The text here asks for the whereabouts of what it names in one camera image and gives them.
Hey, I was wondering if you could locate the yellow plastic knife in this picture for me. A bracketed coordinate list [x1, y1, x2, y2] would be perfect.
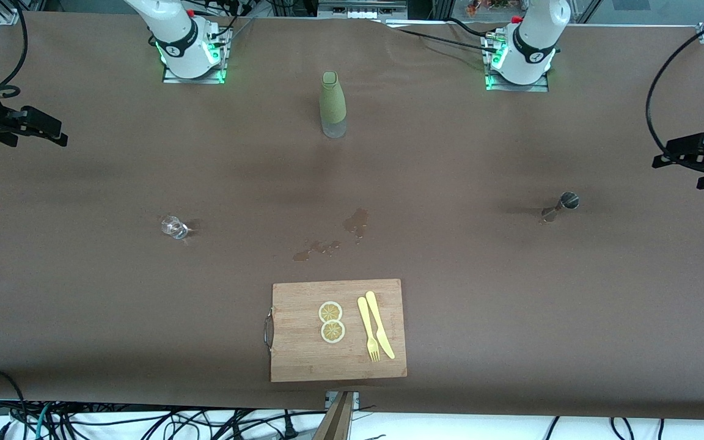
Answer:
[365, 291, 396, 360]

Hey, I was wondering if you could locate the black base power cable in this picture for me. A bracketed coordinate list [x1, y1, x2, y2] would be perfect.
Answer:
[383, 17, 499, 56]

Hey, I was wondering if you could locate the tangle of black cables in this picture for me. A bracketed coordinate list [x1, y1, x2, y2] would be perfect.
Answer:
[0, 368, 389, 440]

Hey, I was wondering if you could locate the aluminium support post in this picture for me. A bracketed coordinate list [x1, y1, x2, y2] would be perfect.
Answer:
[314, 391, 356, 440]

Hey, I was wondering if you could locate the white power strip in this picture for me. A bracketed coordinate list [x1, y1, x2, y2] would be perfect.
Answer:
[318, 0, 408, 20]

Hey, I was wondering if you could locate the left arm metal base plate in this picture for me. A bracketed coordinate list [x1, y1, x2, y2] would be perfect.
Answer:
[483, 34, 550, 92]

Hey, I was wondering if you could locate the brown table cover sheet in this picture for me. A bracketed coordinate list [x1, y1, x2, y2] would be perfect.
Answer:
[0, 11, 704, 422]

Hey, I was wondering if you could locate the small clear glass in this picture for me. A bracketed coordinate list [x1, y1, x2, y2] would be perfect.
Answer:
[161, 214, 189, 240]

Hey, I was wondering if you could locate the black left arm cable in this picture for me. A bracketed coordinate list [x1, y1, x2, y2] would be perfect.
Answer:
[645, 12, 704, 150]

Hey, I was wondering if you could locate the spilled liquid puddle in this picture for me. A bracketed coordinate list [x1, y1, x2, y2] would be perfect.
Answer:
[342, 208, 369, 245]
[292, 240, 342, 263]

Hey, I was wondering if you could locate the wooden cutting board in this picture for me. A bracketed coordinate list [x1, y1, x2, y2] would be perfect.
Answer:
[265, 279, 408, 383]

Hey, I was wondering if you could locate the steel jigger measuring cup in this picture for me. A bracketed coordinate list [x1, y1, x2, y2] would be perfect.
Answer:
[540, 191, 580, 224]

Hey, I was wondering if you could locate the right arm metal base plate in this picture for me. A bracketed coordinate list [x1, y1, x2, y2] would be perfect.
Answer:
[161, 27, 229, 84]

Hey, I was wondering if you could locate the green sleeved glass bottle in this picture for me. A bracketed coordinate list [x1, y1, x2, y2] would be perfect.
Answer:
[320, 71, 348, 139]

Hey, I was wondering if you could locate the yellow plastic fork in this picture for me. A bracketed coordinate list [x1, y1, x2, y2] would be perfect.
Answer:
[357, 296, 381, 362]

